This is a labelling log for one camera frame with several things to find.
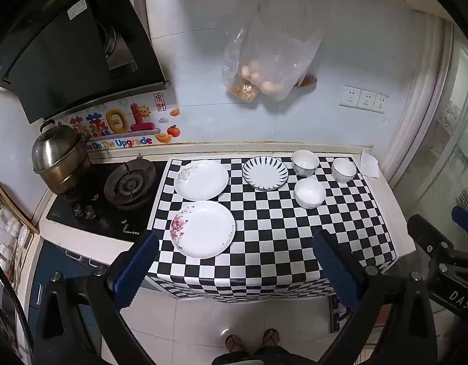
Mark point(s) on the person's foot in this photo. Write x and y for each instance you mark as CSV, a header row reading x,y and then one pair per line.
x,y
234,344
270,340

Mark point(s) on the person's right foot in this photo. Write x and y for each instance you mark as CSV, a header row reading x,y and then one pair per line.
x,y
270,340

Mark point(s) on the white paper tissue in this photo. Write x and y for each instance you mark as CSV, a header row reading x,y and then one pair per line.
x,y
370,164

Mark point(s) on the black and white checkered mat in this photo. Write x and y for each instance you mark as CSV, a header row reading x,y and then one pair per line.
x,y
272,235

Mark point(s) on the clear plastic bag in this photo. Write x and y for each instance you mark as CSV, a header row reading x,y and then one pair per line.
x,y
279,45

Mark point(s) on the stainless steel steamer pot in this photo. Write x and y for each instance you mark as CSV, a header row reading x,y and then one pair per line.
x,y
59,156

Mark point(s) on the person's left foot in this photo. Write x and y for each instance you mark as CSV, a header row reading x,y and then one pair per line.
x,y
234,344

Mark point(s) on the white bowl with dark rim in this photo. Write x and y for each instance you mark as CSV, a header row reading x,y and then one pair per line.
x,y
342,170

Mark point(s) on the white plate with grey flower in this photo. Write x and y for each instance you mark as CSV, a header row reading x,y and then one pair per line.
x,y
201,180

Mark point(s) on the white wall socket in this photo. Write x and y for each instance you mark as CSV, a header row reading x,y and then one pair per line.
x,y
367,100
349,97
380,103

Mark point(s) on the white bowl with blue pattern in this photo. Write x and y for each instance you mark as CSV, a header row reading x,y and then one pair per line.
x,y
305,162

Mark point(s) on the black gas stove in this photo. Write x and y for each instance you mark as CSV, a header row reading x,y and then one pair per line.
x,y
105,220

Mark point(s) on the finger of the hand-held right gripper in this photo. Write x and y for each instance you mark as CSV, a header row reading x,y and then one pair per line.
x,y
427,232
464,216

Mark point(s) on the colourful wall sticker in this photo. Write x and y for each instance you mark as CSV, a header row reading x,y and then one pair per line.
x,y
120,121

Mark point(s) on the orange snack packet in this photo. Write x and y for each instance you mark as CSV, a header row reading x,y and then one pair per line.
x,y
244,90

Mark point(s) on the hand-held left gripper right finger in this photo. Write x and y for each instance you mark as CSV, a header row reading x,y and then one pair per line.
x,y
338,273

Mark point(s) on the blue striped plate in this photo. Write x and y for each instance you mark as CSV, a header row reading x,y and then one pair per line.
x,y
265,173

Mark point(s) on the egg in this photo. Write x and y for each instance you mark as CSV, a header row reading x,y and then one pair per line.
x,y
272,86
245,72

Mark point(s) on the white sliding door frame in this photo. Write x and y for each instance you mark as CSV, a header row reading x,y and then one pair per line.
x,y
427,121

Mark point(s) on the black range hood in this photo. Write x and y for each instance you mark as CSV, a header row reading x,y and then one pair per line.
x,y
67,57

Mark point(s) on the plain white bowl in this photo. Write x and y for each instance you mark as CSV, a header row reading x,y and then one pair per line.
x,y
310,192

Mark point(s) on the white plate with pink flower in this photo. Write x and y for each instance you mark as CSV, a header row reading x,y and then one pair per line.
x,y
203,229

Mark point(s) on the blue kitchen cabinet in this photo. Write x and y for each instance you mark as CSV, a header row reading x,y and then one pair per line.
x,y
48,270

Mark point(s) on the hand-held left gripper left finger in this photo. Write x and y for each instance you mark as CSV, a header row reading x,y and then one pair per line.
x,y
137,270

